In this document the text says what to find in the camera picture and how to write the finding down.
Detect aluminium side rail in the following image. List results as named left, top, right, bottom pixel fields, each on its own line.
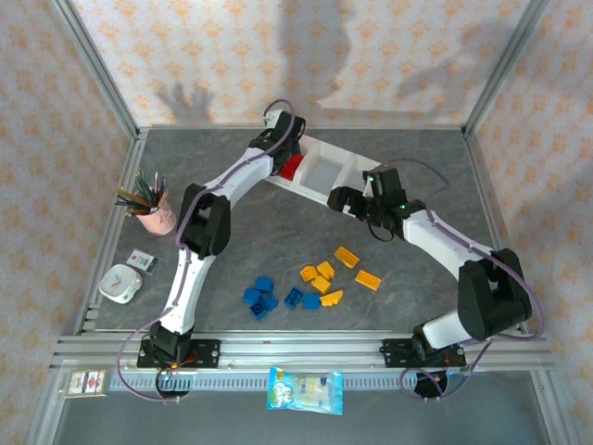
left=462, top=129, right=543, bottom=335
left=73, top=129, right=150, bottom=335

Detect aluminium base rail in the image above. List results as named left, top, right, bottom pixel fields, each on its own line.
left=49, top=329, right=557, bottom=373

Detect white alarm clock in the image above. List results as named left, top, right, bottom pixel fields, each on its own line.
left=98, top=262, right=144, bottom=305

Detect red white card box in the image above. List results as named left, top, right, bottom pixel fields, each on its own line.
left=63, top=369, right=108, bottom=400

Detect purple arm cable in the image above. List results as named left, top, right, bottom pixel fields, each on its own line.
left=114, top=97, right=297, bottom=405
left=382, top=157, right=546, bottom=402

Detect pink pencil cup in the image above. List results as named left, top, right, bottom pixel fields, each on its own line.
left=124, top=194, right=178, bottom=237

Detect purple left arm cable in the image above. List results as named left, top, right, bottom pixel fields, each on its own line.
left=114, top=97, right=297, bottom=405

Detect aluminium frame post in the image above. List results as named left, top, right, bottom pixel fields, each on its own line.
left=25, top=370, right=69, bottom=445
left=47, top=0, right=143, bottom=140
left=530, top=370, right=575, bottom=445
left=461, top=0, right=555, bottom=140

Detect green pencil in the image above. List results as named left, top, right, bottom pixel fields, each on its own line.
left=137, top=169, right=153, bottom=206

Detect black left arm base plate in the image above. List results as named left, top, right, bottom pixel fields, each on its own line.
left=136, top=339, right=221, bottom=370

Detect small card packet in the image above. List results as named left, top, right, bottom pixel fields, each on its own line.
left=125, top=248, right=161, bottom=275

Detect blue white snack bag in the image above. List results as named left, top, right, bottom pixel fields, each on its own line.
left=266, top=365, right=345, bottom=416

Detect yellow blocks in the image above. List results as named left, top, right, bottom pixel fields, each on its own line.
left=296, top=137, right=360, bottom=206

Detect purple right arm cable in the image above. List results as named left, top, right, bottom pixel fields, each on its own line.
left=382, top=157, right=546, bottom=402

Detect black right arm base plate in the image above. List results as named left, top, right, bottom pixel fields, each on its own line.
left=382, top=339, right=469, bottom=370

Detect grey slotted cable duct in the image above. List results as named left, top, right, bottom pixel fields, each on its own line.
left=105, top=373, right=453, bottom=394

